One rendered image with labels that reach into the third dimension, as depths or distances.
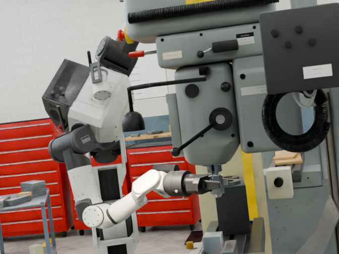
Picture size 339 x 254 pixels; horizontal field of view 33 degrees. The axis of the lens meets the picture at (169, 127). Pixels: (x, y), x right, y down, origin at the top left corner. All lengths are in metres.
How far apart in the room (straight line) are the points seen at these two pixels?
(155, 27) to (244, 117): 0.38
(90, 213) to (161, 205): 4.58
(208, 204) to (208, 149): 1.90
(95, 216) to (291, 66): 0.93
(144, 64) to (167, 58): 9.38
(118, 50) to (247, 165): 1.56
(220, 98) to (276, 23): 0.38
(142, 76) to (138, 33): 9.37
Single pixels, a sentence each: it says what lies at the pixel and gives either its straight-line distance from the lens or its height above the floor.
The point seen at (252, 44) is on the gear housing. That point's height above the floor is 1.67.
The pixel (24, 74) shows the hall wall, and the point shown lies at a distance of 11.94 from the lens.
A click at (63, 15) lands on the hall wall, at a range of 11.69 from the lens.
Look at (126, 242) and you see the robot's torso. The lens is 2.58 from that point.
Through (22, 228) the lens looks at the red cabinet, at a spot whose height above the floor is 0.17.
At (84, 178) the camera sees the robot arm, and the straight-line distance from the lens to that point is 2.10.
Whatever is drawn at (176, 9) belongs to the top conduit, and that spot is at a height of 1.79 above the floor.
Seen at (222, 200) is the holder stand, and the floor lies 1.12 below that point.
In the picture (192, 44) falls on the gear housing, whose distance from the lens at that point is 1.76.
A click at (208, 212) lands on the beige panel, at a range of 3.69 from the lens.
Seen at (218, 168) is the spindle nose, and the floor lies 1.29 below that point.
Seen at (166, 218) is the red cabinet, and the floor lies 0.17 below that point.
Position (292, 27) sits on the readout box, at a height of 1.68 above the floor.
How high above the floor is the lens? 1.54
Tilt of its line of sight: 3 degrees down
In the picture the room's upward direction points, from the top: 7 degrees counter-clockwise
